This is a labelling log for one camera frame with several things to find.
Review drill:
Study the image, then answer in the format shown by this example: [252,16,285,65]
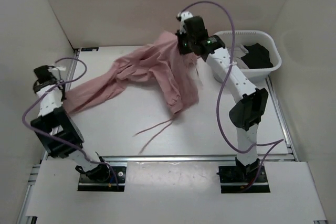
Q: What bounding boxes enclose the black garment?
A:
[241,43,273,69]

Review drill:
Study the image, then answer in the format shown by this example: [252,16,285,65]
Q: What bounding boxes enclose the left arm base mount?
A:
[76,165,127,192]

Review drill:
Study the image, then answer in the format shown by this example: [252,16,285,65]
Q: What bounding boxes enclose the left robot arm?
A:
[30,65,110,182]

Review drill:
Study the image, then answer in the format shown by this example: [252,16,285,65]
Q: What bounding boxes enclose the black label strip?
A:
[81,47,99,52]

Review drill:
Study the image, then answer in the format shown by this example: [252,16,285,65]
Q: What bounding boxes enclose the white plastic basket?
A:
[216,30,282,83]

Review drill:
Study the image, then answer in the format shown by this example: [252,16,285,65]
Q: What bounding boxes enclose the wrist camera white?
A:
[176,11,193,23]
[48,65,67,72]

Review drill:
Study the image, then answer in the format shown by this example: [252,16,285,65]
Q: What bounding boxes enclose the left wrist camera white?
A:
[48,65,67,72]

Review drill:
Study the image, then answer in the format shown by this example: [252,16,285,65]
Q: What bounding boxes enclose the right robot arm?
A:
[176,12,268,182]

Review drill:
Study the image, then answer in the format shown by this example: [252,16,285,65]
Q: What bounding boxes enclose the grey garment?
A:
[228,44,248,65]

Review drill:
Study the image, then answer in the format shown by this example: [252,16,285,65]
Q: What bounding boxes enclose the pink trousers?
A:
[63,31,199,127]

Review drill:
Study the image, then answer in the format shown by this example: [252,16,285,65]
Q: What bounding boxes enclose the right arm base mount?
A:
[217,158,270,194]

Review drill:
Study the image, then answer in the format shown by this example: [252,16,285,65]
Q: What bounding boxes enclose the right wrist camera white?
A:
[176,11,193,23]

